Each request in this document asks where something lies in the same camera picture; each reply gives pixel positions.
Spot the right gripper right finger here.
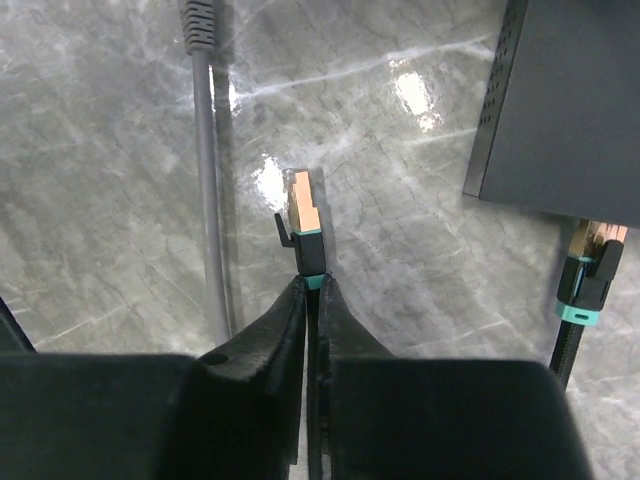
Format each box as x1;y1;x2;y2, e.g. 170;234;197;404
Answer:
317;277;593;479

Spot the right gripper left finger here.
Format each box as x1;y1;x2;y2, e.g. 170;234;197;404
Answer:
1;278;306;479

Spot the black cable gold plug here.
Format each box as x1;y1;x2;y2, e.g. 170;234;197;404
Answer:
274;170;327;479

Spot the black ethernet cable long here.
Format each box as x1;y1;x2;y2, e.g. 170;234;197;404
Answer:
549;220;628;386

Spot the black network switch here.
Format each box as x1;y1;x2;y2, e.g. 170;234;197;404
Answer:
463;0;639;227

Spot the grey ethernet cable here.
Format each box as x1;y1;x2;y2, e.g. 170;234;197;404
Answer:
178;0;236;346

